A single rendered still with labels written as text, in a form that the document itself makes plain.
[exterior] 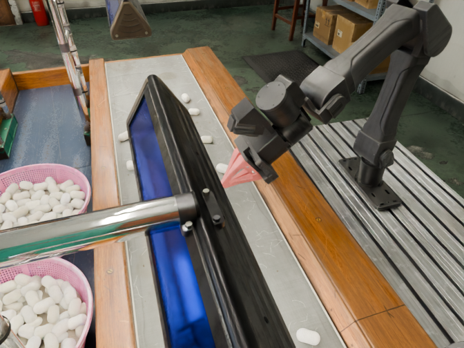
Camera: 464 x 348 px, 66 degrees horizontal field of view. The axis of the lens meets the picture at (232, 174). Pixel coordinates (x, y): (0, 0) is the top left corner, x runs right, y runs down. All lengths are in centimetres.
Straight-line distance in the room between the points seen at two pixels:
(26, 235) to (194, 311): 11
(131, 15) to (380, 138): 59
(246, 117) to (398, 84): 37
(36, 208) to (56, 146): 35
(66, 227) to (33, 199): 67
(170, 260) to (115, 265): 42
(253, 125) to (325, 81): 15
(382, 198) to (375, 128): 18
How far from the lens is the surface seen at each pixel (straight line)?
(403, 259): 86
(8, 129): 126
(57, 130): 127
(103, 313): 63
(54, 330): 67
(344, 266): 68
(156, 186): 32
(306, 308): 64
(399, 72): 85
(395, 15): 77
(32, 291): 73
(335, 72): 69
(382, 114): 87
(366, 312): 64
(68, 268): 72
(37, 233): 25
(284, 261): 69
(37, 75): 157
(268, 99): 62
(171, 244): 27
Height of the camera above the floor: 129
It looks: 39 degrees down
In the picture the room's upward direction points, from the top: straight up
